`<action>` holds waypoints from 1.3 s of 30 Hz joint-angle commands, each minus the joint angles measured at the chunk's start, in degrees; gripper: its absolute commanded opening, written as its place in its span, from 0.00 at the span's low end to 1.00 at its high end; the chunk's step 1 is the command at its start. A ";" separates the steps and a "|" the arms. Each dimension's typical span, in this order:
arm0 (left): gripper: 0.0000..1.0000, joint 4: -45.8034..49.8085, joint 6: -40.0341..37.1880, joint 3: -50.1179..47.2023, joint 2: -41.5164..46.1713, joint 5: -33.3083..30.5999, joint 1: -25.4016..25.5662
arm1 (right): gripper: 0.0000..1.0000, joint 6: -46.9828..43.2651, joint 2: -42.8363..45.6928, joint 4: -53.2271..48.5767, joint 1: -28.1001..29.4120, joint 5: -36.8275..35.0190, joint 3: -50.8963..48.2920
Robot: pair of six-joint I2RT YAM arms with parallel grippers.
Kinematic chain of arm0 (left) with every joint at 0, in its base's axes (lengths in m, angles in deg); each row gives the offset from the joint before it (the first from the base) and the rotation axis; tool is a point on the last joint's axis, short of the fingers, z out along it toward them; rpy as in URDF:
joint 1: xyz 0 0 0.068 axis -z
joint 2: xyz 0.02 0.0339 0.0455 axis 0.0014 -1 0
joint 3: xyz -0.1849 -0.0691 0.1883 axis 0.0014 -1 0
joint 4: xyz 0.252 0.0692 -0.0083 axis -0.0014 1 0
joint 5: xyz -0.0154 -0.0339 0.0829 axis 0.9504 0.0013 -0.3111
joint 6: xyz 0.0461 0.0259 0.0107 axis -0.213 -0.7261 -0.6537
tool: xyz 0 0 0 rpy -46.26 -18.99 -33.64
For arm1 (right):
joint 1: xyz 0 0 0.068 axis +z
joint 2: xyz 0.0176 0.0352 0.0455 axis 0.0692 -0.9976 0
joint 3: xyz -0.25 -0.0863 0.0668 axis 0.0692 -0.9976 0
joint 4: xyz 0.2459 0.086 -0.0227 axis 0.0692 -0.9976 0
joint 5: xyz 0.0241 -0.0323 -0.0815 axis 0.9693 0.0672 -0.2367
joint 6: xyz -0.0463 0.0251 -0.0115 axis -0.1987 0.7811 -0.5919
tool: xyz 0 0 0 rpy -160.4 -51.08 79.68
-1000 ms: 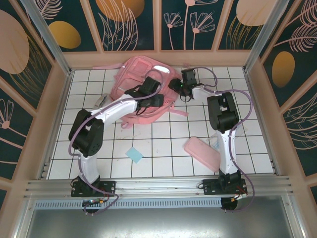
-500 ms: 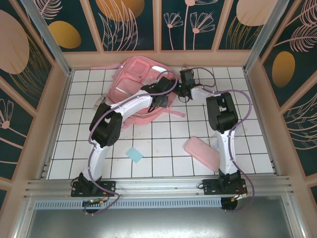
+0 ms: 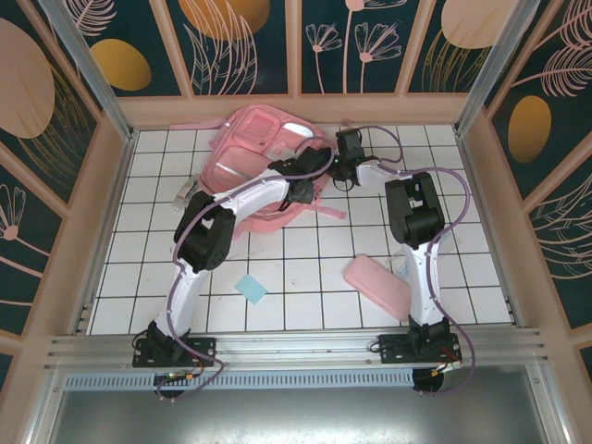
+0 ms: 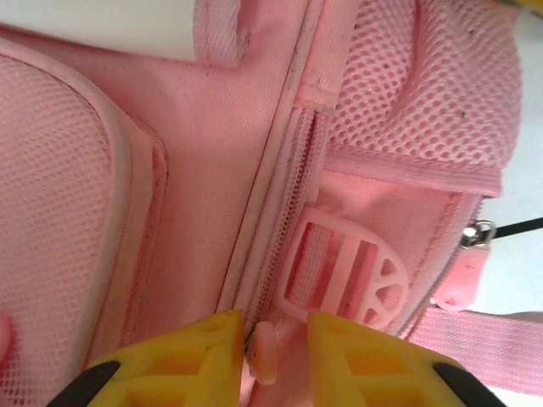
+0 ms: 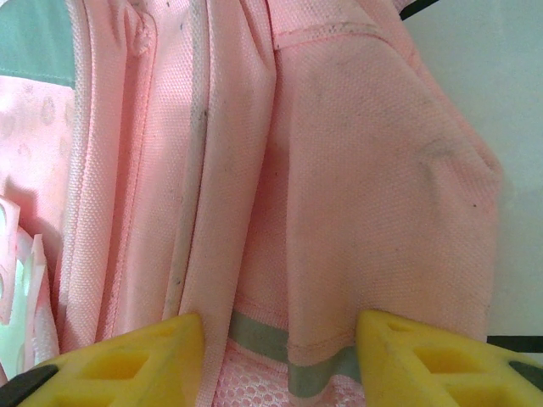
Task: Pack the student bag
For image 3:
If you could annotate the pink school backpack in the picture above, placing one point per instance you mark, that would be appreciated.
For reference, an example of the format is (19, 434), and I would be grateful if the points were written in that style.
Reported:
(240, 152)

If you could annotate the clear plastic packet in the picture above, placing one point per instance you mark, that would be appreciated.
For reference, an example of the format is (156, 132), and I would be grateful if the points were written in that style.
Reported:
(398, 267)

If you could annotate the blue sticky note pad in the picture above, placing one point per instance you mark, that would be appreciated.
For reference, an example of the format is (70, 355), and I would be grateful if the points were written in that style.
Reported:
(251, 289)

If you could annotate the clear plastic bottle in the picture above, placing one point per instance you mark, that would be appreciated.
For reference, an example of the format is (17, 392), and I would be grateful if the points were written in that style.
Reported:
(185, 196)

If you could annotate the pink pencil case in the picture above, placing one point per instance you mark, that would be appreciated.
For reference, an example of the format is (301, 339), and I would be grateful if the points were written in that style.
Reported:
(374, 287)

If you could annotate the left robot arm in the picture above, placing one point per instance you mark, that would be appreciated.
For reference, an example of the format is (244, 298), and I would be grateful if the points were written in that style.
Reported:
(185, 296)

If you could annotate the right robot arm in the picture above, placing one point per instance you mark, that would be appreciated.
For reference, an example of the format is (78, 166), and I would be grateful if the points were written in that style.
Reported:
(421, 287)

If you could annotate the steel sheet panel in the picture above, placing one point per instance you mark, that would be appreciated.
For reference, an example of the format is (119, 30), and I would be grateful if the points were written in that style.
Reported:
(296, 416)

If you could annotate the aluminium side rail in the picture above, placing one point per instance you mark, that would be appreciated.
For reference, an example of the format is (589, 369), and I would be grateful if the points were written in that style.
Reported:
(87, 314)
(476, 185)

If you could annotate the aluminium mounting rail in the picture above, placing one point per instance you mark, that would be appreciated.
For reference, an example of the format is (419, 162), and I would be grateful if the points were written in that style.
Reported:
(296, 349)

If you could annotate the aluminium frame post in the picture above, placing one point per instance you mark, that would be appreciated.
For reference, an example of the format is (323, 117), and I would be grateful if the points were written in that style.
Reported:
(92, 74)
(490, 69)

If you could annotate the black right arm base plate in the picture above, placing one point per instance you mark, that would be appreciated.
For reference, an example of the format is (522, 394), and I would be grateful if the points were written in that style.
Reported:
(393, 349)

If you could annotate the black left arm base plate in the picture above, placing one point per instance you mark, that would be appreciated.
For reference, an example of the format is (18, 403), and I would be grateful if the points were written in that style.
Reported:
(203, 351)

